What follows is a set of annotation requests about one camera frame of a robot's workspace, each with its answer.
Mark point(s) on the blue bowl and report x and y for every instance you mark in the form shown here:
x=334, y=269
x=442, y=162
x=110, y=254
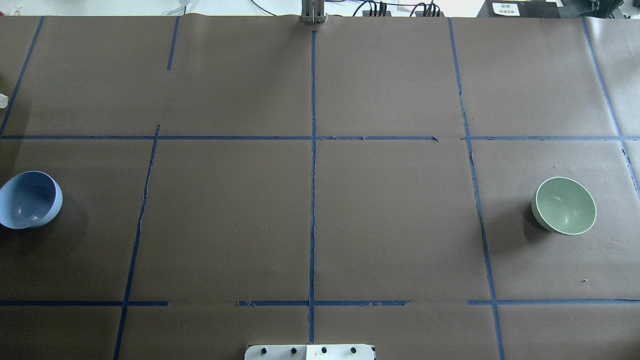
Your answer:
x=30, y=200

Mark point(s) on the green bowl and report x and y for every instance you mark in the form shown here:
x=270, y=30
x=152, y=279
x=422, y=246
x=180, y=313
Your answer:
x=563, y=206

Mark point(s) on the brown paper table cover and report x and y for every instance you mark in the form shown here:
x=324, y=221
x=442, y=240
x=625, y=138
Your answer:
x=390, y=225

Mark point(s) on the black power strip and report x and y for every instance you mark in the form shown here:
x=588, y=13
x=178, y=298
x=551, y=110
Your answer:
x=381, y=9

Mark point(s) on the blue tape grid lines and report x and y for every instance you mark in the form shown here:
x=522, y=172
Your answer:
x=313, y=200

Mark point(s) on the black box with label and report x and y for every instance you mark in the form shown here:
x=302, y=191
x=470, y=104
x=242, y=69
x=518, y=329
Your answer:
x=533, y=9

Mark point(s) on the aluminium frame post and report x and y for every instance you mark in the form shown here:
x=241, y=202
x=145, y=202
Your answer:
x=313, y=12

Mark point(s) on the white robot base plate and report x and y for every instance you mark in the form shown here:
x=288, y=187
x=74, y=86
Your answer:
x=358, y=351

